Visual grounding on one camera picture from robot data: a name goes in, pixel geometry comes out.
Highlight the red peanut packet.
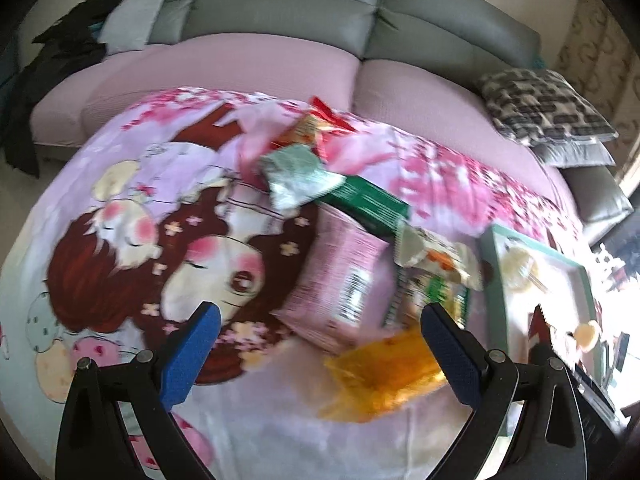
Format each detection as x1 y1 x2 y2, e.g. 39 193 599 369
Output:
272 96 358 161

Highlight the dark green snack packet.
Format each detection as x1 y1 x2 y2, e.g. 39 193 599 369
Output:
315 175 411 241

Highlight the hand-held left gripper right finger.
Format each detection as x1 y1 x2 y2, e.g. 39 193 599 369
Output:
420 302 588 480

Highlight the green cracker packet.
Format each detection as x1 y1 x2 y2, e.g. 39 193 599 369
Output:
382 267 473 333

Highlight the red white snack packet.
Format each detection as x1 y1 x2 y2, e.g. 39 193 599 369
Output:
527 305 571 361

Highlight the silver green snack packet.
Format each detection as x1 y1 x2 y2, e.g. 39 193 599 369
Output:
259 144 347 211

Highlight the shallow teal cardboard box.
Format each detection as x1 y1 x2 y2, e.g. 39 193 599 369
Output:
480 224 608 441

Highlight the bun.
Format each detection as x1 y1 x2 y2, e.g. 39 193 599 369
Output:
572 320 603 353

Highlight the black clothing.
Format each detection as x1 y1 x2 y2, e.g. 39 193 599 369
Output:
2 0 123 178

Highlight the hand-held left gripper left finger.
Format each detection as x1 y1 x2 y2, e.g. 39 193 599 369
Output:
56 301 222 480

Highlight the light grey pillow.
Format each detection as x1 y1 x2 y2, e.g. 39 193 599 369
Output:
97 0 176 56

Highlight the black white patterned pillow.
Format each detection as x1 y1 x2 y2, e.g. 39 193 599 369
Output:
475 69 618 147

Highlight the pink sofa seat cover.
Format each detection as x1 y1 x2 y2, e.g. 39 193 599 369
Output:
30 32 581 221

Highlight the orange snack packet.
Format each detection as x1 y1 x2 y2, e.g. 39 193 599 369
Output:
317 327 448 423

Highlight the pink snack packet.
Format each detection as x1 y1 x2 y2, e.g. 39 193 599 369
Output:
270 207 393 356

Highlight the pink cartoon printed blanket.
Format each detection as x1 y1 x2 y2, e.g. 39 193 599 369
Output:
0 87 601 480

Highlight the jelly cup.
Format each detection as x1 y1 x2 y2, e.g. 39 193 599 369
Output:
500 247 541 293

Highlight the beige patterned curtain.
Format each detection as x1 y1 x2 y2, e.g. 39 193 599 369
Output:
552 0 640 181

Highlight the grey sofa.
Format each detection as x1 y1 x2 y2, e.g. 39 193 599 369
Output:
17 0 633 241

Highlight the dark grey pillow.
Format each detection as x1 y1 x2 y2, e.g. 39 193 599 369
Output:
532 137 616 168

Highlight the white orange-print snack packet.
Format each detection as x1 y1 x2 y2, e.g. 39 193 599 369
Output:
392 220 483 291

